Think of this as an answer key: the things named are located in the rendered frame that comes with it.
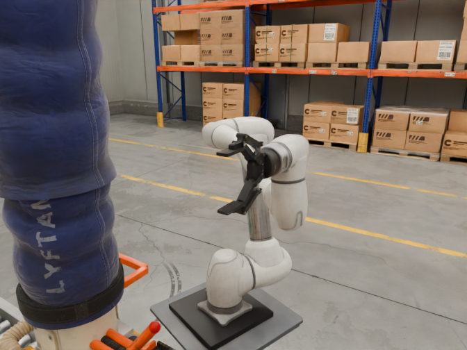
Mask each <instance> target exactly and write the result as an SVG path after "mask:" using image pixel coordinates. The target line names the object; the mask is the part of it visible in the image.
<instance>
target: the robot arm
mask: <svg viewBox="0 0 467 350"><path fill-rule="evenodd" d="M274 134H275V132H274V128H273V125H272V124H271V123H270V122H269V121H268V120H266V119H263V118H260V117H237V118H233V119H224V120H220V121H217V122H210V123H208V124H207V125H205V126H204V128H203V129H202V139H203V141H204V142H205V143H206V144H207V145H208V146H210V147H213V148H214V149H223V150H221V151H218V152H216V155H217V156H223V157H229V156H232V155H235V154H236V155H237V156H238V158H239V160H240V161H241V165H242V172H243V183H244V186H243V188H242V190H241V191H240V194H239V195H238V198H237V200H236V201H232V202H230V203H228V204H227V205H225V206H223V207H221V208H219V209H218V213H220V214H223V215H227V216H228V215H230V214H231V213H238V214H241V215H246V213H247V220H248V226H249V238H250V239H249V240H248V242H247V244H246V245H245V252H244V255H243V256H242V255H241V254H240V253H238V252H237V251H235V250H233V249H221V250H218V251H216V252H215V253H214V254H213V255H212V257H211V259H210V261H209V264H208V268H207V273H206V290H205V294H206V296H207V300H206V301H203V302H200V303H198V305H197V307H198V309H200V310H203V311H204V312H205V313H206V314H207V315H209V316H210V317H212V318H213V319H214V320H215V321H216V322H217V323H218V324H219V325H220V326H221V327H225V326H226V325H227V324H228V323H229V322H231V321H233V320H234V319H236V318H237V317H240V316H241V315H243V314H244V313H246V312H249V311H251V310H252V305H251V304H249V303H246V302H245V301H243V298H242V296H243V295H244V294H246V293H248V292H249V291H250V290H254V289H259V288H264V287H267V286H269V285H272V284H275V283H277V282H279V281H280V280H282V279H283V278H285V277H286V276H287V275H288V274H289V273H290V269H291V266H292V262H291V259H290V256H289V254H288V252H287V251H286V250H285V249H284V248H282V247H280V246H279V242H278V241H277V240H276V239H275V238H274V237H272V232H271V225H270V213H271V214H272V217H273V220H274V221H275V224H276V225H277V226H278V228H280V229H281V230H283V231H294V230H297V229H299V228H300V227H301V226H302V225H303V224H304V222H305V219H306V215H307V208H308V195H307V187H306V180H305V171H306V164H307V160H308V157H309V152H310V146H309V142H308V140H307V139H306V138H305V137H303V136H302V135H296V134H294V135H292V134H287V135H282V136H279V137H277V138H275V139H274V140H273V138H274ZM269 177H271V180H270V179H269ZM269 210H270V213H269Z"/></svg>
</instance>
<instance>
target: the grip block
mask: <svg viewBox="0 0 467 350"><path fill-rule="evenodd" d="M142 350H176V349H173V348H172V347H170V346H168V345H166V344H165V343H163V342H161V341H160V340H159V341H158V342H157V346H156V341H155V340H152V341H151V342H150V343H149V344H148V345H147V346H146V347H145V348H143V349H142Z"/></svg>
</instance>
